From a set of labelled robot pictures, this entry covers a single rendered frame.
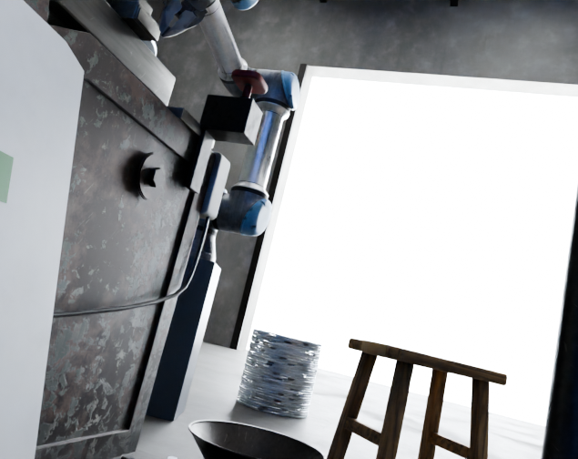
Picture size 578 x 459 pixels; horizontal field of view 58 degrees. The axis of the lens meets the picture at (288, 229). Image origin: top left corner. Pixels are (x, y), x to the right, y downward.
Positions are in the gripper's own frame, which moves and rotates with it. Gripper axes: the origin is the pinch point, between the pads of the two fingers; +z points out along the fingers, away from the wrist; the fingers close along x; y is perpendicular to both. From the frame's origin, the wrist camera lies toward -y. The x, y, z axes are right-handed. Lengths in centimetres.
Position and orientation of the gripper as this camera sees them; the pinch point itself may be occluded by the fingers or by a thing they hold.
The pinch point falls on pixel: (167, 30)
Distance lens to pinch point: 122.5
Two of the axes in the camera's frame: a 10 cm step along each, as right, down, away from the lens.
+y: -5.9, 0.1, 8.0
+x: -6.7, -5.7, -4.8
